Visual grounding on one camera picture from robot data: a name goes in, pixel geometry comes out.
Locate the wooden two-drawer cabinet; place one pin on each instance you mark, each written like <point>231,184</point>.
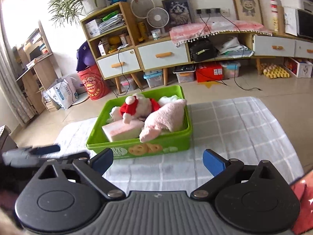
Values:
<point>151,55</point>

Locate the red cardboard box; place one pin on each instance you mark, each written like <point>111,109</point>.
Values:
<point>209,72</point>

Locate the white santa plush toy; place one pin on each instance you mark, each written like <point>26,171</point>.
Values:
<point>136,106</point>

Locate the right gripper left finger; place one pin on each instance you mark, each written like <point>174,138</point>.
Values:
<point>91,171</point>

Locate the black microwave oven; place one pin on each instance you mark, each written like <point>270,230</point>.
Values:
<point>304,24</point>

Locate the pink lace cloth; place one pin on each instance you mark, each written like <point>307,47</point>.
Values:
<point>195,31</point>

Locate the clear box blue lid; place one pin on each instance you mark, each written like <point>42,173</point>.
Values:
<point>154,78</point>

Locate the large white fan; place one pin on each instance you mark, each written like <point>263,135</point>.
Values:
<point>140,8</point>

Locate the framed cat picture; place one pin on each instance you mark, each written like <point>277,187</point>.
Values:
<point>180,13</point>

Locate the green plastic cookie box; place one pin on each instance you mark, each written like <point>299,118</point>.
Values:
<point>124,149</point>

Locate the white paper shopping bag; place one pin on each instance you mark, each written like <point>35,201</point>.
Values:
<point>63,92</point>

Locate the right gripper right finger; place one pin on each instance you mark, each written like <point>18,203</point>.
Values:
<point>223,171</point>

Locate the black bag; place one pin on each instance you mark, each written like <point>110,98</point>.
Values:
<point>202,49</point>

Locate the grey checked table cloth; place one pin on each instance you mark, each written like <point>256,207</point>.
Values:
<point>241,128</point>

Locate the red printed bucket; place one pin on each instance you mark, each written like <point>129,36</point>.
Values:
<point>93,82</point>

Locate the wooden desk shelf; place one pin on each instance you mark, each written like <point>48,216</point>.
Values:
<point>37,60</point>

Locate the pink white sponge block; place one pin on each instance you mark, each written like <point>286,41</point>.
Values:
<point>119,131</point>

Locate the yellow egg tray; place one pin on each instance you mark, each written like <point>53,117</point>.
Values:
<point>273,71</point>

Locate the low wooden tv bench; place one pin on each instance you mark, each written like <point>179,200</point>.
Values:
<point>268,46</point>

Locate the small white desk fan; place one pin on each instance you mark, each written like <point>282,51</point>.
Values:
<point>157,18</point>

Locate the framed cartoon girl picture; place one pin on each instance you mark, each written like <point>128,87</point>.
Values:
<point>248,10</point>

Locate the pink fluffy plush toy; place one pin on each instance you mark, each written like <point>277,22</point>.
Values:
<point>169,117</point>

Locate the white cloth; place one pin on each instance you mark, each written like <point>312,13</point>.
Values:
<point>165,100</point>

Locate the potted green plant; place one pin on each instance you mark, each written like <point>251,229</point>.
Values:
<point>66,11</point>

